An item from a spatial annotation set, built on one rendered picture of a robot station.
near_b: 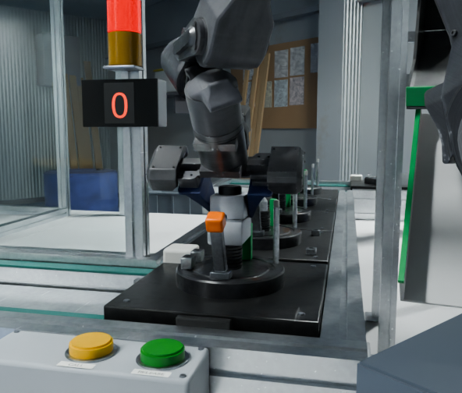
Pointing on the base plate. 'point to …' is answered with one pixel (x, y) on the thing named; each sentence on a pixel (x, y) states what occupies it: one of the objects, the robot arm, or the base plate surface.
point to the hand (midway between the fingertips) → (231, 196)
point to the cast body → (225, 203)
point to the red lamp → (124, 15)
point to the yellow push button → (90, 345)
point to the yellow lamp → (125, 48)
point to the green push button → (162, 352)
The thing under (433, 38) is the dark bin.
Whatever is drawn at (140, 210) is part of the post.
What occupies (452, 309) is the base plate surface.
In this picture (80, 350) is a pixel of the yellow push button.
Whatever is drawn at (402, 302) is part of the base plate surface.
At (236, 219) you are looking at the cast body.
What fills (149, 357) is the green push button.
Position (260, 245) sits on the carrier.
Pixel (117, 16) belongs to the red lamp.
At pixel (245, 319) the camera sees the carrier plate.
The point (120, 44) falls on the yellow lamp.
